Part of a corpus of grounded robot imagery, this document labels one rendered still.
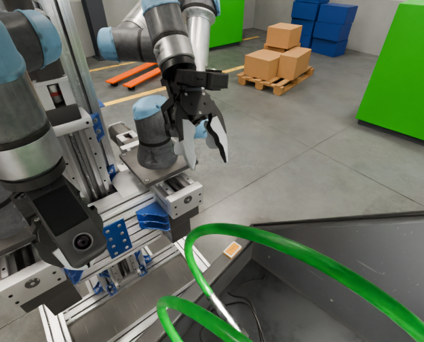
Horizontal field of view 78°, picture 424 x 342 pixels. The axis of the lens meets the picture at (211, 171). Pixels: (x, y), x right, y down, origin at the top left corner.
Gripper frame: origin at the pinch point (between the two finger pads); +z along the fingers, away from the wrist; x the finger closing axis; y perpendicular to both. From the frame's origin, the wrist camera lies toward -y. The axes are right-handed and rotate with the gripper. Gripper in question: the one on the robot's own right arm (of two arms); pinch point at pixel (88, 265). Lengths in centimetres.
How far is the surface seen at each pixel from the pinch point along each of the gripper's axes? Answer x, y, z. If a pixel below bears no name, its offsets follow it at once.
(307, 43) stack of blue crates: -609, 234, 108
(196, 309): -3.9, -21.7, -11.3
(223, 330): -3.7, -25.4, -13.3
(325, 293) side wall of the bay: -43, -31, 33
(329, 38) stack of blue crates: -602, 187, 89
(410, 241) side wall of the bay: -43, -38, 2
